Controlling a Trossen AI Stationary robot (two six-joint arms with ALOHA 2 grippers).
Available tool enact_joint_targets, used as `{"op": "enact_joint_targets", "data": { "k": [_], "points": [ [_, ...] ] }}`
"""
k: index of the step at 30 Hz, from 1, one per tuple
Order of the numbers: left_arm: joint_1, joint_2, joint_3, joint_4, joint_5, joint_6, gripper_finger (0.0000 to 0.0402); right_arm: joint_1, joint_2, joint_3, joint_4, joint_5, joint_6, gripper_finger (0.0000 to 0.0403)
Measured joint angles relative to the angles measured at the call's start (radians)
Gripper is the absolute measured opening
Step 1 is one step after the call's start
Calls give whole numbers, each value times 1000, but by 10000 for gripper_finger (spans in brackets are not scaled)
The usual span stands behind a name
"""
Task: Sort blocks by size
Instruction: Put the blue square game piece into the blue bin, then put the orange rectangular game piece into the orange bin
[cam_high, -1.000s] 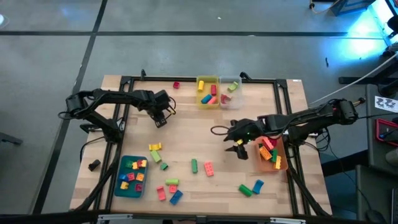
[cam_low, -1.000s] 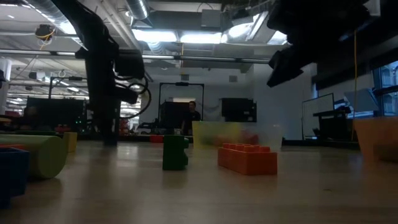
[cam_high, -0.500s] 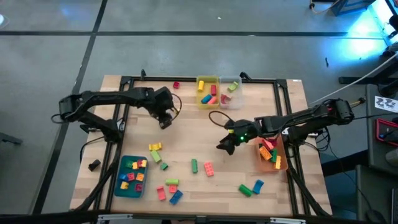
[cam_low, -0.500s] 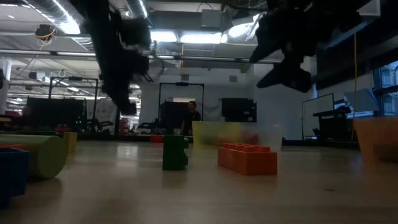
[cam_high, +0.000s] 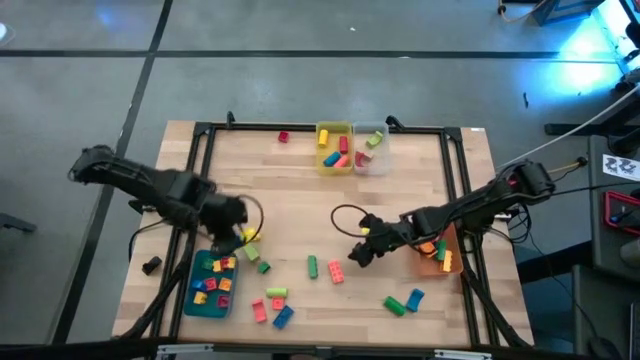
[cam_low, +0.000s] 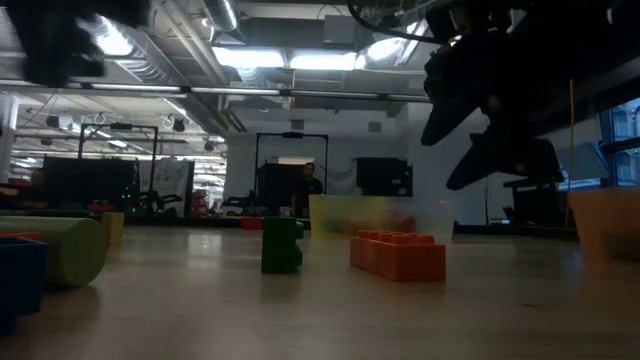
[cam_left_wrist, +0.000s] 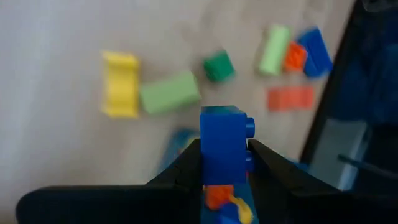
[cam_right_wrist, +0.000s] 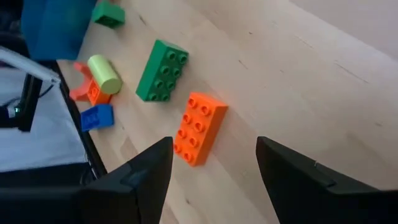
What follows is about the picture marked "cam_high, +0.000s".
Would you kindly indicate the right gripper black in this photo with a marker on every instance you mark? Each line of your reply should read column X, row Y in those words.
column 390, row 236

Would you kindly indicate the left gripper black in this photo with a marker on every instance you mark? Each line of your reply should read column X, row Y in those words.
column 225, row 217

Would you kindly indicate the small yellow square block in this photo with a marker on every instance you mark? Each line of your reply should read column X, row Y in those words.
column 232, row 262
column 217, row 266
column 200, row 298

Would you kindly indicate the small red square block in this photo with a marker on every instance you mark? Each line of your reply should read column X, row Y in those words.
column 210, row 284
column 225, row 263
column 278, row 303
column 283, row 136
column 223, row 301

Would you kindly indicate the yellow arch block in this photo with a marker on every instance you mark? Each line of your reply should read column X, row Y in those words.
column 251, row 234

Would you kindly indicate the small green square block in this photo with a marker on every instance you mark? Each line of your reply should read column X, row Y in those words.
column 264, row 268
column 208, row 263

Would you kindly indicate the small orange square block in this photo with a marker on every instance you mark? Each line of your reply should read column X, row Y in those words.
column 225, row 284

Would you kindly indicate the small blue square block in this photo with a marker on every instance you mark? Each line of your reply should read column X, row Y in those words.
column 197, row 284

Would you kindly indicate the orange two-by-four brick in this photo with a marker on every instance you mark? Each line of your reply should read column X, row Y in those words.
column 427, row 247

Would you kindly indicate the green two-by-four brick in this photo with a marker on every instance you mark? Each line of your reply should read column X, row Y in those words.
column 441, row 249

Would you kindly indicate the amber yellow two-by-four brick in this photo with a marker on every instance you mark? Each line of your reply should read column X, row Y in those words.
column 447, row 260

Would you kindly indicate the salmon red cylinder block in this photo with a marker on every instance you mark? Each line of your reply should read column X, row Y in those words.
column 342, row 162

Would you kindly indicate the blue cylinder block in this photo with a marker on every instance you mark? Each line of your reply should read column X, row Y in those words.
column 331, row 159

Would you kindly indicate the pale tan block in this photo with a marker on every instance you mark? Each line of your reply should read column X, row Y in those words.
column 370, row 152

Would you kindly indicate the yellow cylinder block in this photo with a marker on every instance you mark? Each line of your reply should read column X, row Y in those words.
column 323, row 137

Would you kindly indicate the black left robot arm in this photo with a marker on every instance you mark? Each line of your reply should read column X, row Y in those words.
column 140, row 185

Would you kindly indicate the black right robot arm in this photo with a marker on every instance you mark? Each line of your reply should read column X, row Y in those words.
column 480, row 205

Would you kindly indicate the orange-red two-by-four brick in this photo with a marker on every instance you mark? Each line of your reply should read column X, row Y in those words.
column 336, row 272

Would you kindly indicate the green narrow long brick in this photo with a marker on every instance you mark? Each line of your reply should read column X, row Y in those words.
column 312, row 266

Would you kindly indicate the light green cylinder block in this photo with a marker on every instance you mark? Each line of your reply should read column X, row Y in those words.
column 276, row 292

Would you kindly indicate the orange translucent bin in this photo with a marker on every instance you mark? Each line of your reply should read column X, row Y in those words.
column 430, row 267

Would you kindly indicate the blue arch block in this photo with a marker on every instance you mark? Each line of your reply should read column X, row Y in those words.
column 415, row 300

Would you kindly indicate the teal plastic bin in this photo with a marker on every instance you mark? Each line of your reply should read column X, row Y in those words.
column 192, row 310

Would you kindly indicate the small black object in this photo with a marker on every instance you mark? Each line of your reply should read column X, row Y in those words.
column 151, row 265

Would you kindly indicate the blue two-by-four brick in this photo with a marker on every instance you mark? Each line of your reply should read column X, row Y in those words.
column 283, row 317

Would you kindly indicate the clear plastic bin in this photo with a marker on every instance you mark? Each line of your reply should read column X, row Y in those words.
column 381, row 161

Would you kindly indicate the black floor foot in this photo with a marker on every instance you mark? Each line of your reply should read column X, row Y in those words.
column 17, row 222

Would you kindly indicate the black desk foot bar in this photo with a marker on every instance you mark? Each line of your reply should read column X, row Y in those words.
column 560, row 129

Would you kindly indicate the black side desk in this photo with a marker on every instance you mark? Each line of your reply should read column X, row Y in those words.
column 597, row 225

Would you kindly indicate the black plug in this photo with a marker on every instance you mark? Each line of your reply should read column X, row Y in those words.
column 581, row 161

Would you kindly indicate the dark grey cabinet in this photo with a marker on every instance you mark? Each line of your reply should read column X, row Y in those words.
column 605, row 310

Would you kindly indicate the red-edged black case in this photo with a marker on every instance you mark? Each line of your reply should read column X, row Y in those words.
column 622, row 220

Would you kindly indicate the printed paper sheet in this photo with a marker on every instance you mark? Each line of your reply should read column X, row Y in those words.
column 621, row 167

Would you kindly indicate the blue lit box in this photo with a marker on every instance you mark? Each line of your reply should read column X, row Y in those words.
column 565, row 10

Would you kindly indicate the silver edge bracket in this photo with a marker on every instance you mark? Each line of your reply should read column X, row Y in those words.
column 185, row 348
column 462, row 354

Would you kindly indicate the black frame clamp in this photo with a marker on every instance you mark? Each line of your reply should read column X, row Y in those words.
column 394, row 121
column 230, row 119

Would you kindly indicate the black aluminium table frame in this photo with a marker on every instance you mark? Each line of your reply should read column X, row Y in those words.
column 454, row 134

